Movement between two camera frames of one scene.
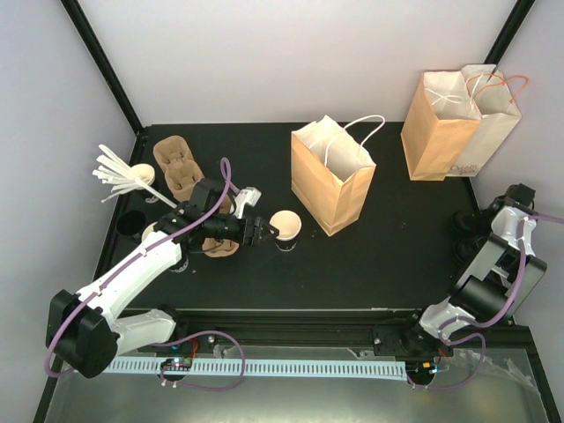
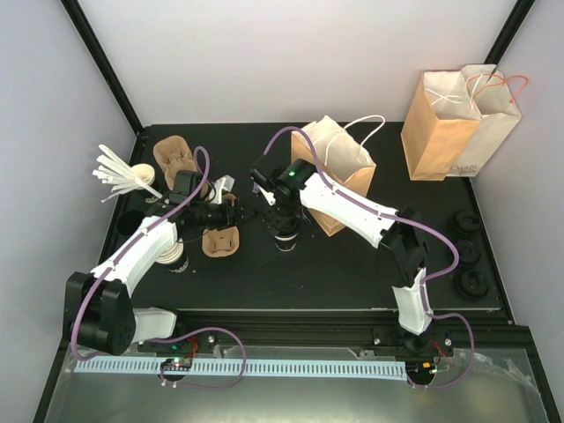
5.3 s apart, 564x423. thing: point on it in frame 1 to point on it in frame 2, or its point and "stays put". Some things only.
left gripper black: (251, 238) to (236, 212)
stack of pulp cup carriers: (181, 169) stays put
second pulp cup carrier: (217, 248) stays put
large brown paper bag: (441, 120) stays put
